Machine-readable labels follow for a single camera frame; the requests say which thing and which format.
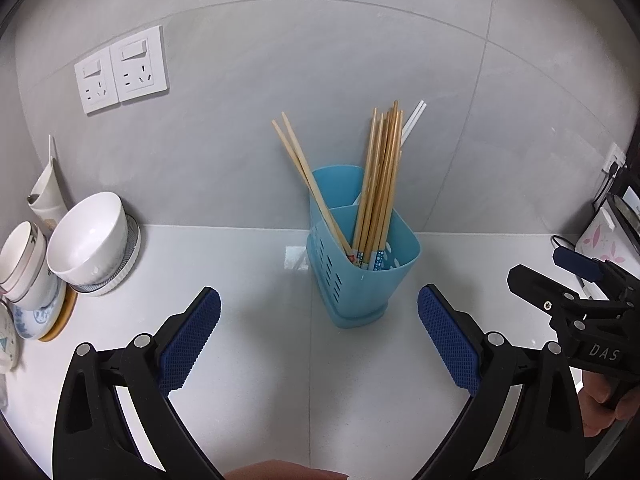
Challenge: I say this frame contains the blue patterned plate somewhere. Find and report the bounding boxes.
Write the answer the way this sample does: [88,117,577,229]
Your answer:
[10,285,66,341]

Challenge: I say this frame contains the white printed cup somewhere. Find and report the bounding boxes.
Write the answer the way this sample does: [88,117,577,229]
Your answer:
[0,302,21,373]

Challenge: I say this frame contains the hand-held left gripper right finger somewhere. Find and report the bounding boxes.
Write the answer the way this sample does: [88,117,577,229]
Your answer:
[417,284,586,480]

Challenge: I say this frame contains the blue plastic utensil holder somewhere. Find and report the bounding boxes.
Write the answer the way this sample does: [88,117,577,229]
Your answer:
[306,165,422,330]

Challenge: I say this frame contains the large white bowl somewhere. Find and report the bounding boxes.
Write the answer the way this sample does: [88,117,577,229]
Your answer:
[46,191,128,286]

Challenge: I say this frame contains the white bowl with brown rim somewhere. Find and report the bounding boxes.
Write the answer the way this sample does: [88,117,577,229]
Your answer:
[0,220,48,288]

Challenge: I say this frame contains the person's left hand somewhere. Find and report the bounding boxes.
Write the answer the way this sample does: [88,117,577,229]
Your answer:
[225,458,349,480]

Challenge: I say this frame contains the white ceramic soup spoon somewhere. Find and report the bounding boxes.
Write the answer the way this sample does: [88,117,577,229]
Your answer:
[27,134,68,233]

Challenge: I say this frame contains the white bowl with small print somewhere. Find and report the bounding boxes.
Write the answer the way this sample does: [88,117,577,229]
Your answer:
[0,255,62,311]

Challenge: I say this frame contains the white rice cooker pink flowers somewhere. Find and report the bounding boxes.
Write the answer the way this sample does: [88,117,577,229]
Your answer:
[575,192,640,271]

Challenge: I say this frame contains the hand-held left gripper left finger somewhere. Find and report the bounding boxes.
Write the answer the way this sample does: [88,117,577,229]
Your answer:
[52,286,223,480]

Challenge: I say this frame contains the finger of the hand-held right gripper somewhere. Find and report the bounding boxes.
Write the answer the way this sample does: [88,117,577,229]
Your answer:
[507,264,596,323]
[552,247,640,306]

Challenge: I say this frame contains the person's right hand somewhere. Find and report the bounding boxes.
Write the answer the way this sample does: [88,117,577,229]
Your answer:
[577,375,631,438]

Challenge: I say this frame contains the wall socket with plug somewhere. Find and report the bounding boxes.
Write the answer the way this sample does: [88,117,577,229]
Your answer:
[602,142,628,176]

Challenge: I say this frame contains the white wall socket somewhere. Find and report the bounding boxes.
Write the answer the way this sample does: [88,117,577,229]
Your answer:
[109,25,169,103]
[74,46,121,115]

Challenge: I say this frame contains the white ribbed plate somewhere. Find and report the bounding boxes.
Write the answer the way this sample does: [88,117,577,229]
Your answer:
[70,215,144,297]

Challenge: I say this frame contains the set of wooden chopsticks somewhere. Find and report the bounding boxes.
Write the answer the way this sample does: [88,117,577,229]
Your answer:
[272,100,404,271]

